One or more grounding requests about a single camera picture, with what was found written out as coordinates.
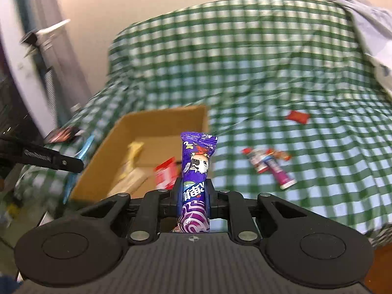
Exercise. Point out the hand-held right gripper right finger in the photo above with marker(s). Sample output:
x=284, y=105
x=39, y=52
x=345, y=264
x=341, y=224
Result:
x=209, y=196

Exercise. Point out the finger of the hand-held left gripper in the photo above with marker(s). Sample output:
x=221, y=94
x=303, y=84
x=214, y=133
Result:
x=69, y=164

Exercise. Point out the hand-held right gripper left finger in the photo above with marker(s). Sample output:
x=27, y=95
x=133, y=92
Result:
x=177, y=196

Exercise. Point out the wide red white snack packet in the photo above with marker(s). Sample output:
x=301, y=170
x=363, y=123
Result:
x=165, y=174

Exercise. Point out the light blue snack bar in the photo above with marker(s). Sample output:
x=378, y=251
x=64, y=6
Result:
x=87, y=147

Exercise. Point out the purple snack packet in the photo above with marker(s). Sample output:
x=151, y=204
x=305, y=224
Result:
x=196, y=165

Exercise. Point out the clear pack of white candies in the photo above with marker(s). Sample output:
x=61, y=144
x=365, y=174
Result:
x=131, y=179

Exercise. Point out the narrow red snack stick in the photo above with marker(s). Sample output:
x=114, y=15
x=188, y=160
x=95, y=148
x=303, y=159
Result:
x=257, y=160

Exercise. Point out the yellow snack bar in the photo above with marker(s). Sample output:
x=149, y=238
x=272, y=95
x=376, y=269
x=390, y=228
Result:
x=134, y=150

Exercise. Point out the cardboard box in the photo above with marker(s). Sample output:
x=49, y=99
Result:
x=171, y=122

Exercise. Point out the small red yellow snack packet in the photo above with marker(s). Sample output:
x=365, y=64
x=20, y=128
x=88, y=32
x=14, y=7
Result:
x=280, y=154

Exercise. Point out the red square snack packet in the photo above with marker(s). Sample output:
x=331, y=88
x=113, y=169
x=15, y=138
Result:
x=297, y=117

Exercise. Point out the black smartphone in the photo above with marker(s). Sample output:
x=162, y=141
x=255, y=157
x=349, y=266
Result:
x=62, y=134

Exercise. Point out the pink purple snack stick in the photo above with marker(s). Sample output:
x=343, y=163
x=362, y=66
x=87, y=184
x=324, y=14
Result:
x=283, y=176

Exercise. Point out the green white checkered cloth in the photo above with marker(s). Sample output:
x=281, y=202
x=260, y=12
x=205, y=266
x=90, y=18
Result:
x=245, y=52

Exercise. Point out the white crumpled cloth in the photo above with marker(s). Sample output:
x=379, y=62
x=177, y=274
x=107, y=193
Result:
x=364, y=21

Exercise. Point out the white door frame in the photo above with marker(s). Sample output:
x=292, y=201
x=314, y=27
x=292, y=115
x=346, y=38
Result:
x=12, y=52

